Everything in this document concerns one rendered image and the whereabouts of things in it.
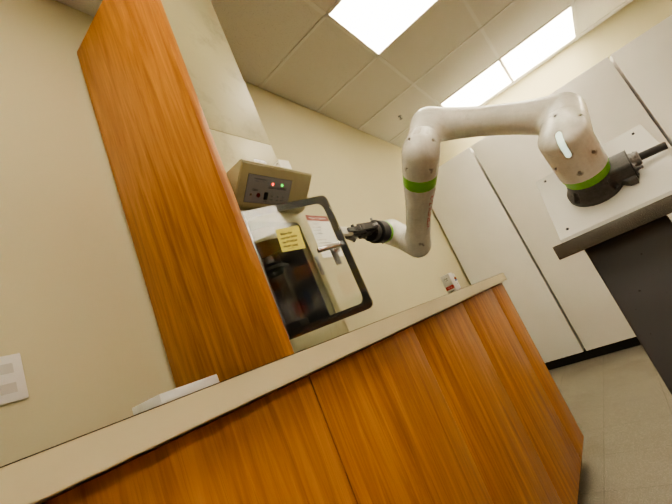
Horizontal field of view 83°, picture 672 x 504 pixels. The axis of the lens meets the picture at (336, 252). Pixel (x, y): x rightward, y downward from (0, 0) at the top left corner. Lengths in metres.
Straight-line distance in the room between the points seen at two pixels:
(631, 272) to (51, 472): 1.26
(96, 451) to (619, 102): 3.93
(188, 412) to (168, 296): 0.79
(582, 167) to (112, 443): 1.20
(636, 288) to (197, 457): 1.13
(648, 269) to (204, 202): 1.21
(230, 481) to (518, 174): 3.65
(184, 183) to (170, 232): 0.16
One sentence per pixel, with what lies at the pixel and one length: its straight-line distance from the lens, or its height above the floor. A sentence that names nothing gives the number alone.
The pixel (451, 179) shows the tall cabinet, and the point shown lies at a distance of 4.09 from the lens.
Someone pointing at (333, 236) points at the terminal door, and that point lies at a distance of 1.21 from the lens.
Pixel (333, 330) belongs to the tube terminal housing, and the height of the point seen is 0.98.
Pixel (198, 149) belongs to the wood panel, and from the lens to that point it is 1.17.
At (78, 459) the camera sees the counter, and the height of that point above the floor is 0.92.
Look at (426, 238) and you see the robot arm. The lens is 1.50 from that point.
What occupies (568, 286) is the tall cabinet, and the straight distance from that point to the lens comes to 3.88.
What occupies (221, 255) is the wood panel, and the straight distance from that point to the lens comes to 1.07.
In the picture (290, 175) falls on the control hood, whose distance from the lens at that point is 1.29.
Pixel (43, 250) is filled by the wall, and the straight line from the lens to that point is 1.39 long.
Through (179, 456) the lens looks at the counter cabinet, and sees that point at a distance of 0.56.
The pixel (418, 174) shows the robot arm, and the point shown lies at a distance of 1.27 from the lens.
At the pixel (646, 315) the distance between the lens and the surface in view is 1.32.
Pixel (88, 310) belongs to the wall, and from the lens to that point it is 1.34.
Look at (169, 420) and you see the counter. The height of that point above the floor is 0.92.
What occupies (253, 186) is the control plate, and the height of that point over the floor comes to 1.45.
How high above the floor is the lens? 0.92
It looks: 13 degrees up
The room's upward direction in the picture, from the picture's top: 23 degrees counter-clockwise
